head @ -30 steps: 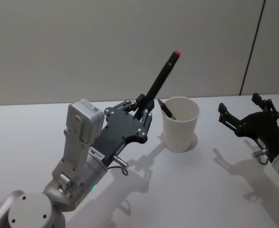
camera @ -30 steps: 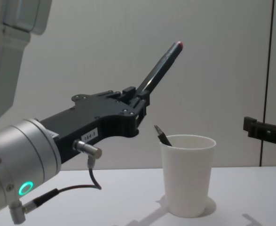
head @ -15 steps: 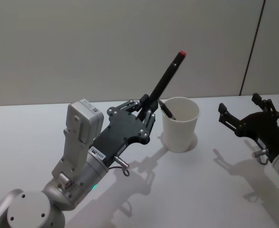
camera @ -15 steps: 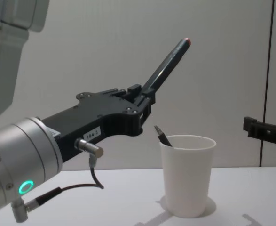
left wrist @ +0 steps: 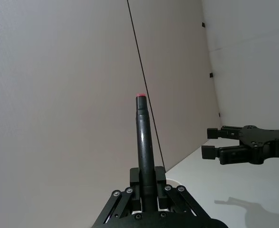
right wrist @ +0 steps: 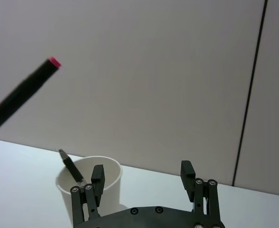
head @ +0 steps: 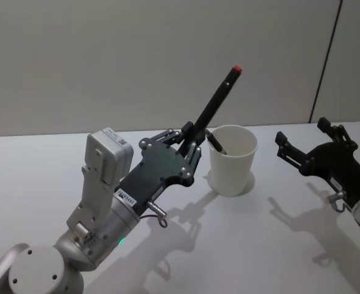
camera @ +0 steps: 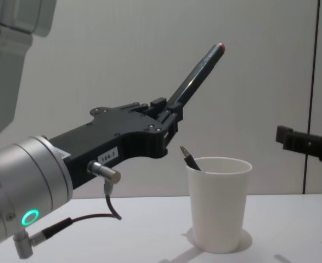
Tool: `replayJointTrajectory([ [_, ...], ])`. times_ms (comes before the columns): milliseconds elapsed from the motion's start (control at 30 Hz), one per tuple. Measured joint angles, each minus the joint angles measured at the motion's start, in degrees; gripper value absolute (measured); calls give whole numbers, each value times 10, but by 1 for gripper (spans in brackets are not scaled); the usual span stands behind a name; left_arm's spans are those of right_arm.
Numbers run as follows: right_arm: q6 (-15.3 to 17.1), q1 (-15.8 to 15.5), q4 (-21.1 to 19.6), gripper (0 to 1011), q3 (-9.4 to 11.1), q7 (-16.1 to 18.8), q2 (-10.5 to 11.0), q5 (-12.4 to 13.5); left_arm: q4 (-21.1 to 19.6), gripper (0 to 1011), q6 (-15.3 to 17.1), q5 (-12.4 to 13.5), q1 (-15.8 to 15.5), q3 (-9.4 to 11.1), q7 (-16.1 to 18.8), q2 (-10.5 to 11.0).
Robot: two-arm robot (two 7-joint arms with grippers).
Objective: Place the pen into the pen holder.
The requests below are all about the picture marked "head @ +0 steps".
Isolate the white paper cup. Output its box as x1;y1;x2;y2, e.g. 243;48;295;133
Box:
206;124;258;197

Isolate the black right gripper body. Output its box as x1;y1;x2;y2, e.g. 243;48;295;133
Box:
299;141;360;209

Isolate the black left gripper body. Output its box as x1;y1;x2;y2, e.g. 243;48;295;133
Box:
113;137;196;217

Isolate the black marker with red cap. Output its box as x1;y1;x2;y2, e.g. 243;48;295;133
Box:
177;65;243;157

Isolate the black pen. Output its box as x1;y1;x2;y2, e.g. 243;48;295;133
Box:
206;130;228;154

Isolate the dark cable with silver plug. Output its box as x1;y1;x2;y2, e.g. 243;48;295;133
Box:
326;190;353;213
139;200;170;229

